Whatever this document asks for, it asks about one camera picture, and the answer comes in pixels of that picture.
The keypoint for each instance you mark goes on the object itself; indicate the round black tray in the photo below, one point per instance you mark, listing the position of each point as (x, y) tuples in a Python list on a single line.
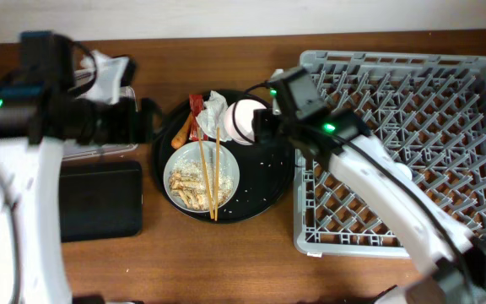
[(265, 171)]

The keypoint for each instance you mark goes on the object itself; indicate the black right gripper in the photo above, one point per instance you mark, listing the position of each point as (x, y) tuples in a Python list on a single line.
[(268, 128)]

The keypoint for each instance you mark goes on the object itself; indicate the clear plastic bin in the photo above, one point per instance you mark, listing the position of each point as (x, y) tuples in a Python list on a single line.
[(73, 151)]

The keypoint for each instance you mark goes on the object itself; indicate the orange carrot piece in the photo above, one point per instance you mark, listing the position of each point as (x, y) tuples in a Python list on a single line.
[(182, 135)]

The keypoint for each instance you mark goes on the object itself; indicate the grey plate with food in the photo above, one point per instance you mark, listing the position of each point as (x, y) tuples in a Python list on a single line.
[(183, 177)]

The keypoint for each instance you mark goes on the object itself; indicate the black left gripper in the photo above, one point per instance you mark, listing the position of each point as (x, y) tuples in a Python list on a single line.
[(139, 129)]

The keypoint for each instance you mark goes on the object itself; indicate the light blue plastic cup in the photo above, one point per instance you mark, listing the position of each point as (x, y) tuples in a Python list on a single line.
[(405, 170)]

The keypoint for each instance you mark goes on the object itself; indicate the pink bowl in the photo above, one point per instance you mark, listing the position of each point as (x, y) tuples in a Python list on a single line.
[(238, 120)]

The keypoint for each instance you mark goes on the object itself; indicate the red snack wrapper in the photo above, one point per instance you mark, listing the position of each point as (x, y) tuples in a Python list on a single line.
[(196, 106)]

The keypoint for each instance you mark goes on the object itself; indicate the grey dishwasher rack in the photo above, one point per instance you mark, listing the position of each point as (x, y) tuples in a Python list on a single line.
[(430, 113)]

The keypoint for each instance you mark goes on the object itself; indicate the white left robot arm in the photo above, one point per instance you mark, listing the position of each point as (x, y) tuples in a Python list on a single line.
[(35, 123)]

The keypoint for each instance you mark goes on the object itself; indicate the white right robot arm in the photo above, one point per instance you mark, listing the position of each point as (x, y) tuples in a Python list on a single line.
[(451, 259)]

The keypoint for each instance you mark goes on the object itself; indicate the crumpled white napkin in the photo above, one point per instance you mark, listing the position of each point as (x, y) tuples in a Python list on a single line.
[(211, 118)]

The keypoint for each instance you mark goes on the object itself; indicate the black rectangular bin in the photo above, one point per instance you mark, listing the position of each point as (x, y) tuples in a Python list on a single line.
[(101, 201)]

